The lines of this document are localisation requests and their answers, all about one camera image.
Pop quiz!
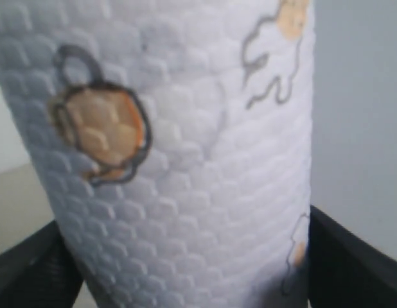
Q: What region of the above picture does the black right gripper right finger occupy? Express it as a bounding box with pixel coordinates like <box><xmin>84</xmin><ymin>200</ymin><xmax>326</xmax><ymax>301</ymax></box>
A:
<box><xmin>308</xmin><ymin>206</ymin><xmax>397</xmax><ymax>308</ymax></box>

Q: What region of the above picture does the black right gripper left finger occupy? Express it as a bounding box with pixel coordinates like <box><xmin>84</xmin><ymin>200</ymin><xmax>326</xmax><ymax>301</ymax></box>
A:
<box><xmin>0</xmin><ymin>221</ymin><xmax>84</xmax><ymax>307</ymax></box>

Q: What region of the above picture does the printed white paper towel roll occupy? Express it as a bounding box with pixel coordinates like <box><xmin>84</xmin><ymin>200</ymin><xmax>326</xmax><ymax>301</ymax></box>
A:
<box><xmin>0</xmin><ymin>1</ymin><xmax>315</xmax><ymax>307</ymax></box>

